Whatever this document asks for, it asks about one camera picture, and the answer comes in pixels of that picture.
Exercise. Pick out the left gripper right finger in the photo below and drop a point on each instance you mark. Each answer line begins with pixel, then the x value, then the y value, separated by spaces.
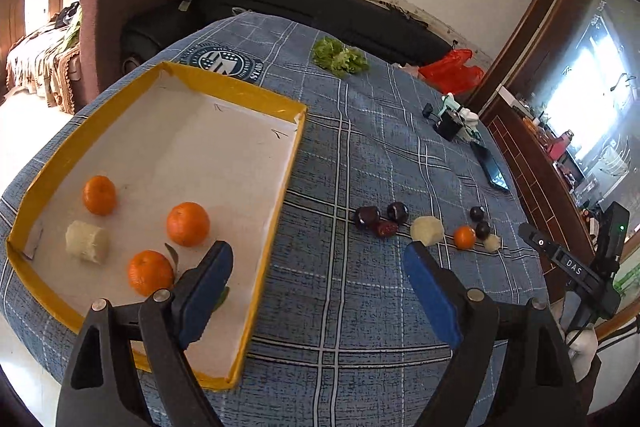
pixel 536 387

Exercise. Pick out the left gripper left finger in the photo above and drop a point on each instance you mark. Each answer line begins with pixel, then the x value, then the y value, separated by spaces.
pixel 101 386

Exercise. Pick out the mandarin orange with leaf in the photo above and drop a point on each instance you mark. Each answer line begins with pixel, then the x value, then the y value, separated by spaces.
pixel 150 271

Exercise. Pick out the small pale fruit piece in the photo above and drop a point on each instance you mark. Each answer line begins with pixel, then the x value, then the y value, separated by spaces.
pixel 492 244

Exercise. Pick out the small dark plum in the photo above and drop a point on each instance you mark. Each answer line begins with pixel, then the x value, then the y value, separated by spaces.
pixel 482 230
pixel 477 214

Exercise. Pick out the small mandarin orange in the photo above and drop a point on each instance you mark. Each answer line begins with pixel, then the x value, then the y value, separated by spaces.
pixel 464 238

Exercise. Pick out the pale banana chunk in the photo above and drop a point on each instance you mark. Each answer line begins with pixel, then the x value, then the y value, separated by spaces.
pixel 87 242
pixel 428 230

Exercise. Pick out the red date fruit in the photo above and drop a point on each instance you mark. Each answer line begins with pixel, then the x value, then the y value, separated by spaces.
pixel 385 228

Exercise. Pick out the blue plaid tablecloth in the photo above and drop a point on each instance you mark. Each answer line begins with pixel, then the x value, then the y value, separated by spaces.
pixel 340 338

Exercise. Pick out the wooden cabinet with mirror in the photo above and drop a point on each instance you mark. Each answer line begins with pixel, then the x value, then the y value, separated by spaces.
pixel 562 102

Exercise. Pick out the yellow cardboard tray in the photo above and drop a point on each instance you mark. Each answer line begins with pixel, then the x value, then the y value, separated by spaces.
pixel 174 134

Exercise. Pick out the red plastic bag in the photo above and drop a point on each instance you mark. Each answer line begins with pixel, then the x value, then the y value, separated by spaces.
pixel 451 74

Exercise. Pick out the patterned covered couch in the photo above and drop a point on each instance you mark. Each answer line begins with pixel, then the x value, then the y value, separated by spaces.
pixel 40 62

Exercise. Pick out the green lettuce bunch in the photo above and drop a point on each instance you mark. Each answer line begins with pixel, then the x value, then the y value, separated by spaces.
pixel 340 60

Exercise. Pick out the black sofa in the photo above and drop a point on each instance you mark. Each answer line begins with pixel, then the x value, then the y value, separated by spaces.
pixel 384 32

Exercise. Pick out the brown armchair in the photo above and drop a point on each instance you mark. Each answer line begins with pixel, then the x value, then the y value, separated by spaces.
pixel 100 35

